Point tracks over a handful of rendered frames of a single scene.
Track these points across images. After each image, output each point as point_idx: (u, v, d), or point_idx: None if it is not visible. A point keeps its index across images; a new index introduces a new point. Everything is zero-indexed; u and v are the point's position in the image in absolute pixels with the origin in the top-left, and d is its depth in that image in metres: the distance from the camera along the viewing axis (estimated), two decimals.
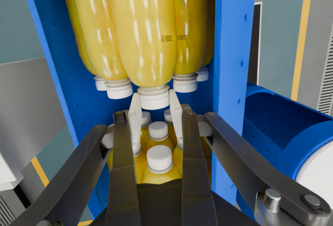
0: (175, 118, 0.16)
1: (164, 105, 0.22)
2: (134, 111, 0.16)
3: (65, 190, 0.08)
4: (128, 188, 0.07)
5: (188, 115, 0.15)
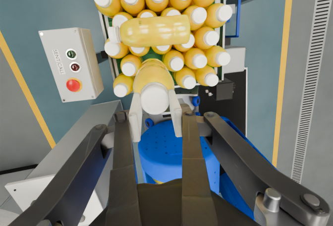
0: (174, 118, 0.16)
1: (163, 95, 0.22)
2: (134, 111, 0.16)
3: (66, 190, 0.08)
4: (128, 188, 0.07)
5: (188, 115, 0.15)
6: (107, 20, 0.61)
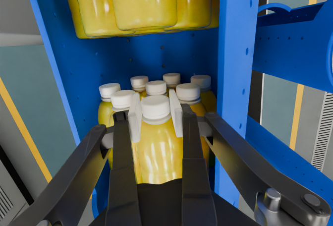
0: (175, 118, 0.16)
1: None
2: (134, 111, 0.16)
3: (65, 190, 0.08)
4: (128, 188, 0.07)
5: (188, 115, 0.15)
6: None
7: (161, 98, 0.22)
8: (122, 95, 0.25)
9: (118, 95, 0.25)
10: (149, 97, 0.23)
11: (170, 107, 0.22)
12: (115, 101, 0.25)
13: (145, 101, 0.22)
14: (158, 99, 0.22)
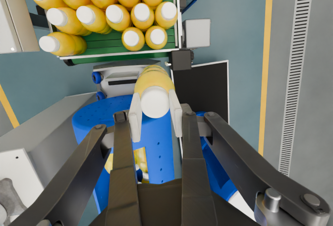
0: (174, 118, 0.16)
1: (88, 11, 0.42)
2: (134, 111, 0.16)
3: (66, 190, 0.08)
4: (128, 188, 0.07)
5: (188, 115, 0.15)
6: None
7: (161, 102, 0.22)
8: None
9: None
10: (148, 91, 0.21)
11: (169, 103, 0.23)
12: None
13: (145, 106, 0.22)
14: (159, 103, 0.22)
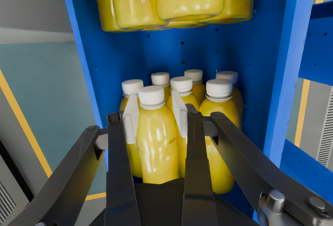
0: (180, 118, 0.16)
1: None
2: (128, 112, 0.16)
3: (61, 192, 0.08)
4: (126, 188, 0.07)
5: (194, 115, 0.15)
6: None
7: None
8: (152, 91, 0.24)
9: (148, 91, 0.24)
10: None
11: None
12: (145, 97, 0.24)
13: None
14: None
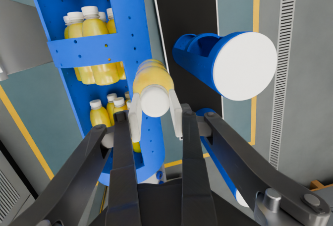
0: (175, 118, 0.16)
1: None
2: (134, 111, 0.16)
3: (65, 190, 0.08)
4: (128, 188, 0.07)
5: (188, 115, 0.15)
6: None
7: None
8: (157, 114, 0.22)
9: (153, 114, 0.22)
10: None
11: None
12: (149, 114, 0.23)
13: None
14: None
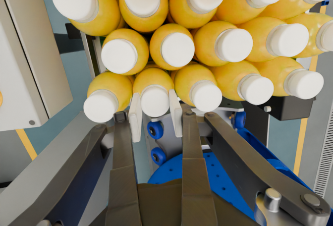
0: (174, 118, 0.16)
1: (188, 43, 0.19)
2: (134, 111, 0.16)
3: (65, 190, 0.08)
4: (128, 188, 0.07)
5: (188, 115, 0.15)
6: None
7: (214, 96, 0.22)
8: (157, 114, 0.22)
9: (153, 114, 0.22)
10: (202, 85, 0.22)
11: (218, 97, 0.23)
12: (149, 114, 0.23)
13: (198, 99, 0.22)
14: (212, 97, 0.22)
